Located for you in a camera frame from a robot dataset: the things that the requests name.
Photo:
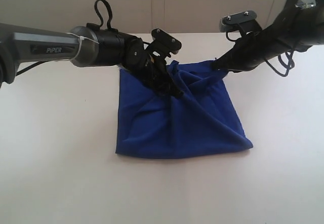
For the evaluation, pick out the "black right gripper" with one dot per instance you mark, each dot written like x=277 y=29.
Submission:
x=248 y=52

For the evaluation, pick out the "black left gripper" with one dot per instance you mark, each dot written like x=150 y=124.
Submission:
x=141 y=65

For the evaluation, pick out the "blue microfiber towel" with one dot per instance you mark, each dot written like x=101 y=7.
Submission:
x=200 y=123

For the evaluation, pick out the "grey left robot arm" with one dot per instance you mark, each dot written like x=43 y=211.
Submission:
x=89 y=46

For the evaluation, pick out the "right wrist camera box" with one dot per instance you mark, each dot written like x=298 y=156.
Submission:
x=244 y=22

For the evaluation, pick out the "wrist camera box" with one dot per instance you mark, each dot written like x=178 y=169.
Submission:
x=244 y=22
x=163 y=43

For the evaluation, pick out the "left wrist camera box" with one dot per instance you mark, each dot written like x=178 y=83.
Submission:
x=163 y=43

